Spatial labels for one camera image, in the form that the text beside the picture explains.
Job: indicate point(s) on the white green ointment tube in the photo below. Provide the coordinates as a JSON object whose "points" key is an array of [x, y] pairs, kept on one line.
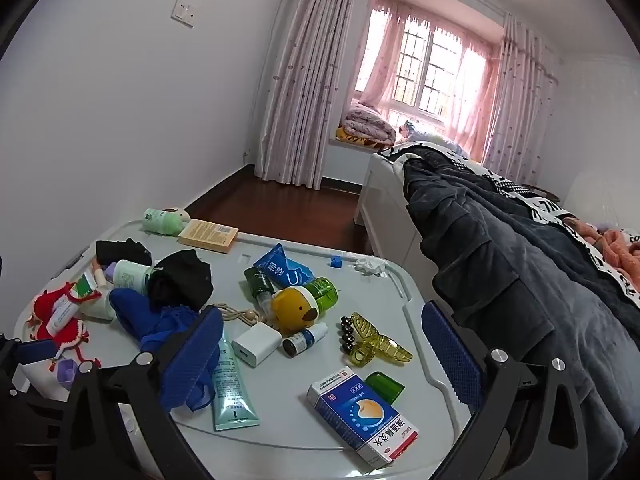
{"points": [[65, 308]]}

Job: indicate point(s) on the blue white medicine box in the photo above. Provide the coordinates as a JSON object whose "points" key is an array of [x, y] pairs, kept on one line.
{"points": [[362, 418]]}

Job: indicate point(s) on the small blue toy brick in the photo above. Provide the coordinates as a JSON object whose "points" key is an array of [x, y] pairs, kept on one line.
{"points": [[335, 260]]}

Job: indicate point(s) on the peach lip balm stick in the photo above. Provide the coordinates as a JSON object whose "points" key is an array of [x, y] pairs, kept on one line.
{"points": [[98, 273]]}

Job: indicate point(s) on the yellow bear toy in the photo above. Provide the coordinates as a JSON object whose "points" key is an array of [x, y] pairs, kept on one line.
{"points": [[294, 309]]}

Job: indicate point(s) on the small purple case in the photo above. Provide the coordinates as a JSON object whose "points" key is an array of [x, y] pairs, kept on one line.
{"points": [[66, 371]]}

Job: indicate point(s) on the yellow-green hair claw clip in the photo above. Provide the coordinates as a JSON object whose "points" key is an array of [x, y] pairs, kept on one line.
{"points": [[370, 343]]}

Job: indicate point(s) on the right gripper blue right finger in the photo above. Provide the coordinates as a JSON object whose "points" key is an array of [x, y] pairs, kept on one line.
{"points": [[461, 368]]}

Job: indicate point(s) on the dark green toner bottle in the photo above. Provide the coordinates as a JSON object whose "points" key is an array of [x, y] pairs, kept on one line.
{"points": [[259, 284]]}

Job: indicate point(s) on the green plush-cap bottle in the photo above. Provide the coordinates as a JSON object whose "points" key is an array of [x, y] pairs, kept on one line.
{"points": [[165, 222]]}

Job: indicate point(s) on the blue cotton swab packet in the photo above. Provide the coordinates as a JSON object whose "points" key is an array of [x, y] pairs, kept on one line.
{"points": [[282, 270]]}

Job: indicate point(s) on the right pink curtain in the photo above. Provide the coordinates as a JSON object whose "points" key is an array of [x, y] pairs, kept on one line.
{"points": [[523, 104]]}

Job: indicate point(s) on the light green lotion bottle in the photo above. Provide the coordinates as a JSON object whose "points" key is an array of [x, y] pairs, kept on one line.
{"points": [[132, 275]]}

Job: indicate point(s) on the red crochet bib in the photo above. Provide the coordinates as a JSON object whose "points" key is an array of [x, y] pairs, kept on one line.
{"points": [[70, 337]]}

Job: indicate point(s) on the white power adapter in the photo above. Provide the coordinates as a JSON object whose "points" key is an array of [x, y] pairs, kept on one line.
{"points": [[256, 344]]}

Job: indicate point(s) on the black sock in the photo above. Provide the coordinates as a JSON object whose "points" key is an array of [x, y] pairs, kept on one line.
{"points": [[180, 280], [108, 252]]}

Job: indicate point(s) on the small dark dropper bottle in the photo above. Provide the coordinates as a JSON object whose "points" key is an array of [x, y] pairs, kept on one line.
{"points": [[305, 339]]}

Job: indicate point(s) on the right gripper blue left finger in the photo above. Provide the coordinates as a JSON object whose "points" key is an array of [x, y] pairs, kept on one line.
{"points": [[188, 361]]}

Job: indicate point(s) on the white bed frame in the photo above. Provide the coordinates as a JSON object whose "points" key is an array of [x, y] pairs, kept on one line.
{"points": [[382, 211]]}

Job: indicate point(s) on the left pink curtain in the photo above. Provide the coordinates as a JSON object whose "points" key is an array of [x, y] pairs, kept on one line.
{"points": [[298, 90]]}

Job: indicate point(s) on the pale green cream jar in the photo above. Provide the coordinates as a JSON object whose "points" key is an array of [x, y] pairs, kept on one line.
{"points": [[98, 306]]}

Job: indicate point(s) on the window with sheer curtain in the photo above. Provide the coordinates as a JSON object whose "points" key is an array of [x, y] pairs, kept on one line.
{"points": [[430, 66]]}

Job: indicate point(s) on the crumpled white tissue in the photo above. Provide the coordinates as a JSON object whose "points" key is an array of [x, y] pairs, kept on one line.
{"points": [[370, 266]]}

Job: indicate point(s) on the green round bottle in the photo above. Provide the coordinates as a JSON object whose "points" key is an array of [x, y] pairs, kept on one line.
{"points": [[324, 293]]}

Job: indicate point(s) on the green plastic cap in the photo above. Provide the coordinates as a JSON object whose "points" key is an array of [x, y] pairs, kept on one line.
{"points": [[387, 388]]}

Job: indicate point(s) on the pink curtain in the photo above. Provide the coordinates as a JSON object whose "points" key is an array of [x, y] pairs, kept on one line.
{"points": [[523, 104], [298, 90]]}

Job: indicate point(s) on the black bead hair clip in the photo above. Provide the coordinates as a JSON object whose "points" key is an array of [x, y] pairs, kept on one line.
{"points": [[347, 335]]}

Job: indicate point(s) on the blue sheer cloth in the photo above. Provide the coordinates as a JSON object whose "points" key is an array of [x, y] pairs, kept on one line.
{"points": [[150, 328]]}

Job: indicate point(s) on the black white patterned bedsheet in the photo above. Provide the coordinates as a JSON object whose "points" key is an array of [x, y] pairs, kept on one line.
{"points": [[541, 209]]}

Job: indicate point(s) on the beige book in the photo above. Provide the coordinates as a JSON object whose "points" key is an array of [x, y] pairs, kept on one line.
{"points": [[208, 235]]}

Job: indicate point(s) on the teal cream tube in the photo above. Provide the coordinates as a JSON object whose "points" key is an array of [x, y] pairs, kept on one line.
{"points": [[233, 408]]}

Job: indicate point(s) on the folded pink quilt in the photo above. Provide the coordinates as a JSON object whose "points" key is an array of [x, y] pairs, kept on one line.
{"points": [[362, 125]]}

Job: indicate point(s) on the coral pink blanket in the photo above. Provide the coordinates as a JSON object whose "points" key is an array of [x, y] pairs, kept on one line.
{"points": [[618, 248]]}

